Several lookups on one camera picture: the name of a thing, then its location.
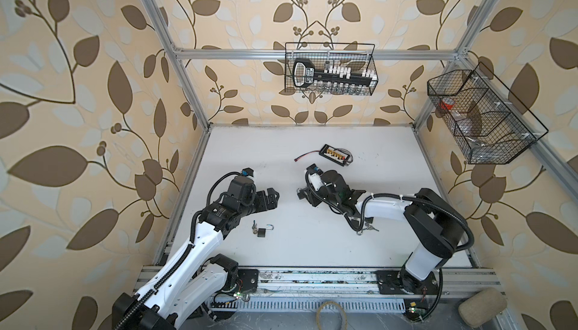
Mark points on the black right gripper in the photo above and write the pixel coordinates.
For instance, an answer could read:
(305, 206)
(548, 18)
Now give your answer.
(308, 195)

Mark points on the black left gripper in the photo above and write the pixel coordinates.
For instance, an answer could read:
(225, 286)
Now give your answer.
(272, 204)

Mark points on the black padlock with key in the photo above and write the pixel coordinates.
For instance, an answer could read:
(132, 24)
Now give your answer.
(259, 232)

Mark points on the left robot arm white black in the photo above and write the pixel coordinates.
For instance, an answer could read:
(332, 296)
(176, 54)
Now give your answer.
(189, 258)

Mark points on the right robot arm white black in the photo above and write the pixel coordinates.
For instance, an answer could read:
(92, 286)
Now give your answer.
(441, 231)

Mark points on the black charging board yellow connectors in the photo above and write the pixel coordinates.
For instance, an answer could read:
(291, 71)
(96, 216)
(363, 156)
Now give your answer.
(339, 156)

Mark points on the black tool set in basket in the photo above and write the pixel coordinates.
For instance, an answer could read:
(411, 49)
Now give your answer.
(304, 74)

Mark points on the red item in basket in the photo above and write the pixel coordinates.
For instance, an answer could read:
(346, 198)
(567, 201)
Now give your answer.
(447, 104)

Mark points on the beige foam roll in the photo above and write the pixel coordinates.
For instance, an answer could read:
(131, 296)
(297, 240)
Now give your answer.
(482, 307)

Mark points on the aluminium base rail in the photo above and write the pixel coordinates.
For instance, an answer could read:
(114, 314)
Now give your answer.
(286, 289)

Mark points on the back wire basket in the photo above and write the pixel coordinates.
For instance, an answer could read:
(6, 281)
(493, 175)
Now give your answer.
(356, 56)

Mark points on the wire basket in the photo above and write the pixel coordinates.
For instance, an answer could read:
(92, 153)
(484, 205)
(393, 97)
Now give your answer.
(491, 124)
(356, 56)

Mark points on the right wire basket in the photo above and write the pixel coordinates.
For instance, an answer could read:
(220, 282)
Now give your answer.
(491, 124)

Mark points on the aluminium frame post right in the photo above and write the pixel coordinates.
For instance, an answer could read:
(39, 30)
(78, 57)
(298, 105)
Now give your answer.
(475, 17)

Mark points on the aluminium frame post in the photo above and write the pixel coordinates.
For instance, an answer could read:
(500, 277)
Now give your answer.
(475, 17)
(162, 32)

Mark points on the aluminium frame post left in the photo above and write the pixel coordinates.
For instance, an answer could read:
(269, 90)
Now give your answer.
(162, 32)

